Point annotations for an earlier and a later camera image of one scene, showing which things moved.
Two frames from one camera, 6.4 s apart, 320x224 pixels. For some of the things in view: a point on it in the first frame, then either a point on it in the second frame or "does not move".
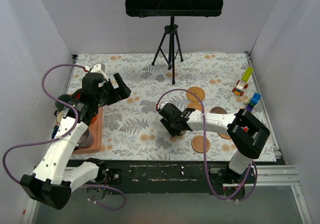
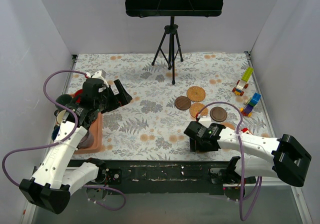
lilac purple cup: [86, 140] does not move
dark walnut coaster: [182, 132] -> [182, 103]
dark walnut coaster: [218, 110] does not move
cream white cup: [59, 116] does not move
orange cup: [93, 119] does not move
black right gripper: [171, 122] -> [196, 145]
